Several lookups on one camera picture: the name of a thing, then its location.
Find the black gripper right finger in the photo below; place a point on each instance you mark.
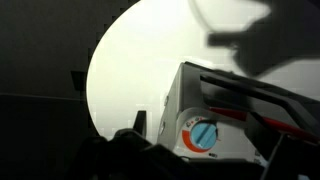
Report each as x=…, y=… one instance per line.
x=263, y=143

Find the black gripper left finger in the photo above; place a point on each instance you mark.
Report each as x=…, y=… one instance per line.
x=133, y=156

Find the blue stove knob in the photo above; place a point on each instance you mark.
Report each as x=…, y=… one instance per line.
x=203, y=135

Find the grey toy stove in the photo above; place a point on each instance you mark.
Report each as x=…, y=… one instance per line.
x=173, y=110

